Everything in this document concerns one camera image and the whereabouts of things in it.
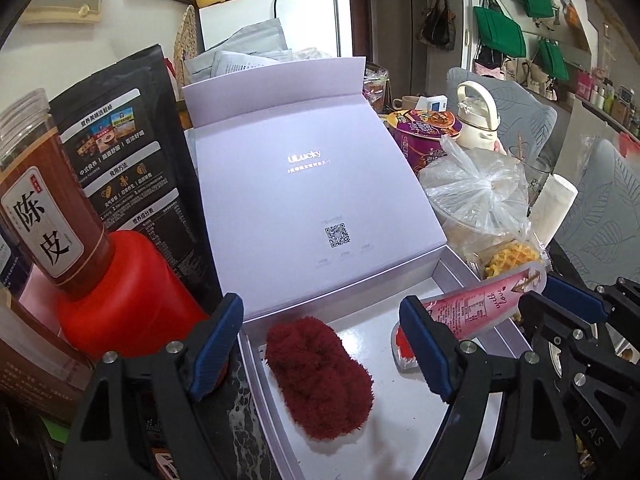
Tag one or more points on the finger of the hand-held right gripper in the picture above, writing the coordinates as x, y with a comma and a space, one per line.
545, 312
575, 296

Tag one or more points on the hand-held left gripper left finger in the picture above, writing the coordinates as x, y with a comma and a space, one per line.
215, 340

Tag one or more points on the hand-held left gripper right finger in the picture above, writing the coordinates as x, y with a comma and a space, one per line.
425, 345

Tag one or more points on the pink cone-shaped packet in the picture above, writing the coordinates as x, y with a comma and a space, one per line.
470, 302

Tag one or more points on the red fluffy scrunchie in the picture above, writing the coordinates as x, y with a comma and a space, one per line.
320, 380

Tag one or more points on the white gift box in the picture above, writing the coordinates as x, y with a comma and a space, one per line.
310, 185

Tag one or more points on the small red sachet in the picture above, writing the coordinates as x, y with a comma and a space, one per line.
404, 347

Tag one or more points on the packed waffle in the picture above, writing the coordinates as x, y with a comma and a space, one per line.
512, 257

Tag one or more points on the red snack packet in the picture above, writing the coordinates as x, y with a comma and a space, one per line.
135, 285

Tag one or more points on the grey leaf-print chair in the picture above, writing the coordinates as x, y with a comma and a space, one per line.
605, 200
525, 110

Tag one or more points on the clear drinking glass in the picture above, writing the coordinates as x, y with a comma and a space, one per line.
535, 175

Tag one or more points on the clear plastic bag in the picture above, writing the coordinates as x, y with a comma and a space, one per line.
475, 195

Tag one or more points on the brown carton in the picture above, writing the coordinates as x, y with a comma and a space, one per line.
35, 370

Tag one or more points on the row of shelf bottles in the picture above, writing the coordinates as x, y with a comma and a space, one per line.
610, 100

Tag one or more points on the cream water bottle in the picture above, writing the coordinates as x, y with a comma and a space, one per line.
477, 115

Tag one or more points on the purple instant noodle cup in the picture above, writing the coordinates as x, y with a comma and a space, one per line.
425, 135

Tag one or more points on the black stand-up pouch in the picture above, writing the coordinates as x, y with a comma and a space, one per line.
130, 140

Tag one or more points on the clear jar of dried peel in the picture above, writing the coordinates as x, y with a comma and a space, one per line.
45, 185

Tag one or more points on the white mug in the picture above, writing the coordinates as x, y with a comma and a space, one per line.
404, 103

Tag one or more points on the red snack bags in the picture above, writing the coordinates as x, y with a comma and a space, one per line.
375, 87

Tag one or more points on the grey mailer bags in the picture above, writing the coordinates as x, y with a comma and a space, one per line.
240, 52

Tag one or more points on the woven straw trivet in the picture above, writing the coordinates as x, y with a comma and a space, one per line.
184, 40

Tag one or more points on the black hanging handbag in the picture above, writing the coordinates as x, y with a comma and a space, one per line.
437, 22

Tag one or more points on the brown door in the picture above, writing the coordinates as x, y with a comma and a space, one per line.
361, 20

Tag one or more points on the white fridge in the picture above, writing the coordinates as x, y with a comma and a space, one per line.
310, 20

